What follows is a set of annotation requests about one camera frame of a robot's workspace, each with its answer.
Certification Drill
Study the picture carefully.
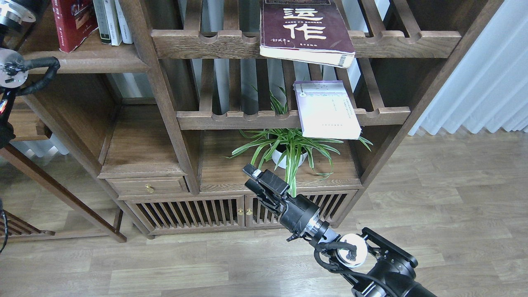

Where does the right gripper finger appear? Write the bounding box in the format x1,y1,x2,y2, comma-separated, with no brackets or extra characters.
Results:
243,164,263,180
245,180,265,198

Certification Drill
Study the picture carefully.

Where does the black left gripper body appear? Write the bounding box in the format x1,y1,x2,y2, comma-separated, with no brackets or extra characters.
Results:
0,0,49,26

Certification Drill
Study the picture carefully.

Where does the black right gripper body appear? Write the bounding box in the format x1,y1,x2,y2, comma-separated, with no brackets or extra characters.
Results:
254,170,319,236

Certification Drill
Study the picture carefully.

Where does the red paperback book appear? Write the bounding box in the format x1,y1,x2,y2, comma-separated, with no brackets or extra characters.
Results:
51,0,98,53

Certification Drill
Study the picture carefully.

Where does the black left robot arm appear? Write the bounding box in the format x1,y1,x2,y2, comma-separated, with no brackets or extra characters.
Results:
0,0,61,149

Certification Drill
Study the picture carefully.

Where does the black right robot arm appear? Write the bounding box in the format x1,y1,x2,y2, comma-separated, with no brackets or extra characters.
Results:
243,164,434,297

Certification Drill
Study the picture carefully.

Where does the white plant pot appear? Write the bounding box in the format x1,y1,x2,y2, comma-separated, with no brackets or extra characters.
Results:
272,144,308,169

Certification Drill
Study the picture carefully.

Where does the right slatted cabinet door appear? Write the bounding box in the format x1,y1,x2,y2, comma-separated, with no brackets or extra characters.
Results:
245,190,357,228

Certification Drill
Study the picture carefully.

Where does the slatted cabinet door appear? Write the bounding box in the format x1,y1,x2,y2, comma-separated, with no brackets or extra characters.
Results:
245,190,357,228
126,196,245,236

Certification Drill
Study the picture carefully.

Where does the green spider plant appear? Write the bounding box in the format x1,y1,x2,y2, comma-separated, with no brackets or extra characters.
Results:
225,85,373,197

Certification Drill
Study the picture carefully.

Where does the small wooden drawer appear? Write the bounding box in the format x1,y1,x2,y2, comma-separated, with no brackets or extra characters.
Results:
106,176,188,196

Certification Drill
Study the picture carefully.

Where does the grey upright book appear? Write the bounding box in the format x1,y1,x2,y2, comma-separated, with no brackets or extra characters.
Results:
93,0,111,45

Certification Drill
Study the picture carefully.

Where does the white upright book middle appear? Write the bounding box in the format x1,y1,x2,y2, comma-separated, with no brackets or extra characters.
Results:
103,0,122,46

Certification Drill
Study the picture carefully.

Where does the white upright book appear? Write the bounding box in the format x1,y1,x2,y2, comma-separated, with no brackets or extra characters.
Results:
114,0,134,45
103,0,122,46

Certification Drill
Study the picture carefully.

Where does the white lavender paperback book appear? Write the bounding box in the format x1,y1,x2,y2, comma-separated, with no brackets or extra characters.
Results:
293,80,361,140

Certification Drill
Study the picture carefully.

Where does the left slatted cabinet door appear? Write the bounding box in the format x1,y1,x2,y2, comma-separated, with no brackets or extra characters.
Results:
126,196,245,236

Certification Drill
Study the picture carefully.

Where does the white upright book right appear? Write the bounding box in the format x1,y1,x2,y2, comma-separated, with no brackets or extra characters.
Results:
114,0,134,45

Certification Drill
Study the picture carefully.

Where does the dark wooden bookshelf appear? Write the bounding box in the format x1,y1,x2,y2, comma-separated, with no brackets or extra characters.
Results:
5,0,503,238

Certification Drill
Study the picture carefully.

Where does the maroon book with white characters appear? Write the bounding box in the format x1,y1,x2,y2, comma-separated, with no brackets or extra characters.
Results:
259,0,355,69

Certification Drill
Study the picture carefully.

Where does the white window curtain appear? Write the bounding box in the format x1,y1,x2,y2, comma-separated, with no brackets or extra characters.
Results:
409,0,528,136

